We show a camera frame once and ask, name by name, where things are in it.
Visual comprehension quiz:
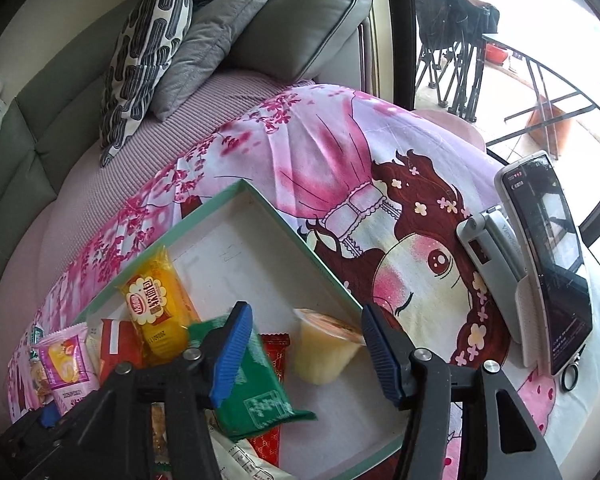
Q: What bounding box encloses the dark green snack packet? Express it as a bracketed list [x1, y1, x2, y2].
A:
[211, 328, 317, 441]

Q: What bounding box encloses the yellow cake snack packet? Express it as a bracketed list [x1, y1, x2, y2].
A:
[118, 245, 200, 363]

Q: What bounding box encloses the red snack bag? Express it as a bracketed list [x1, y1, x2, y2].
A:
[99, 318, 144, 382]

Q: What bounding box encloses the red snack packet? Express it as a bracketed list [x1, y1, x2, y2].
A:
[248, 334, 290, 466]

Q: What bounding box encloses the white printed snack packet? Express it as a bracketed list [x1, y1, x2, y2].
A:
[208, 425, 294, 480]

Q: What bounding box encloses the yellow jelly cup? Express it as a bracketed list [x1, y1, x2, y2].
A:
[294, 309, 365, 386]

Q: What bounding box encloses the pink snack packet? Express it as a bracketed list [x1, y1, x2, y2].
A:
[33, 323, 99, 416]

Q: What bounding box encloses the orange beige snack packet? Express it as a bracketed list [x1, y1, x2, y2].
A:
[29, 356, 50, 405]

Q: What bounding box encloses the green white corn snack packet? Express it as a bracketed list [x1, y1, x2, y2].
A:
[28, 324, 45, 362]

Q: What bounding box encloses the teal shallow cardboard tray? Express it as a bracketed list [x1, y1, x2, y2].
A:
[72, 179, 406, 480]

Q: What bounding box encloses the grey phone stand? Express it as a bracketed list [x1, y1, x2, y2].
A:
[456, 205, 550, 374]

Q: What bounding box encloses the pink cartoon print blanket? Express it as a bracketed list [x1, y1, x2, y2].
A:
[0, 84, 600, 460]

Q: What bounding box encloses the smartphone on stand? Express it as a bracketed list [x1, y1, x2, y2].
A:
[494, 151, 593, 377]

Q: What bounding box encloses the grey green sofa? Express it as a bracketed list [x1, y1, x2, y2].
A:
[0, 0, 373, 434]

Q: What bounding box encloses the plain grey pillow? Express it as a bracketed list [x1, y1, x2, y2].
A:
[150, 0, 268, 122]

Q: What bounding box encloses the black white patterned pillow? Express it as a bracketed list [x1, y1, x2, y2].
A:
[99, 0, 193, 167]

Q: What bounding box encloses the folding chair on balcony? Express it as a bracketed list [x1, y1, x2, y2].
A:
[414, 0, 500, 122]

